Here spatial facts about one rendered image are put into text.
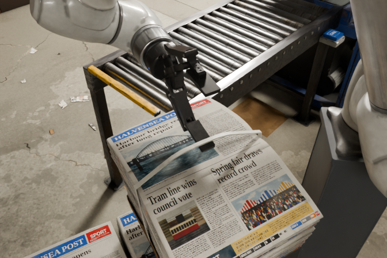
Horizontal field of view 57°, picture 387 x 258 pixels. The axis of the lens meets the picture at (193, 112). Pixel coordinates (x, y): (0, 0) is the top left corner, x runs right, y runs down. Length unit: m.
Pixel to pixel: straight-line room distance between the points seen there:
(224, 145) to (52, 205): 1.54
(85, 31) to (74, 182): 1.55
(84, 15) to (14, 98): 2.28
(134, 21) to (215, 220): 0.44
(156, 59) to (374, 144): 0.44
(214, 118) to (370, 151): 0.33
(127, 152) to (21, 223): 1.44
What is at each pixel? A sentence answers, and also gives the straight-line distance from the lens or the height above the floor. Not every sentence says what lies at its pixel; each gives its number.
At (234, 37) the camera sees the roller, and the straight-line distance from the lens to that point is 1.81.
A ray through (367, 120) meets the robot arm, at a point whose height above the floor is 1.24.
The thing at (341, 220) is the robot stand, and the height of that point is 0.73.
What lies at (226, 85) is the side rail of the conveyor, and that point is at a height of 0.80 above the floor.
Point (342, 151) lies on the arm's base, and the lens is 0.97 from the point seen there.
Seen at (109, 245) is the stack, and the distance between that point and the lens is 0.99.
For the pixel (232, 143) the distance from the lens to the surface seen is 0.76.
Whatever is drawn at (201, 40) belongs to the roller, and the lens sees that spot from 1.78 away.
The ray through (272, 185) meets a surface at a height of 1.12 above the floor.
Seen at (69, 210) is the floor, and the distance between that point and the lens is 2.12.
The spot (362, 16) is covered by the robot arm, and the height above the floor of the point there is 1.43.
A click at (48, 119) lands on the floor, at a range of 2.69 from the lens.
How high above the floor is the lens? 1.67
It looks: 41 degrees down
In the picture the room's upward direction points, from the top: straight up
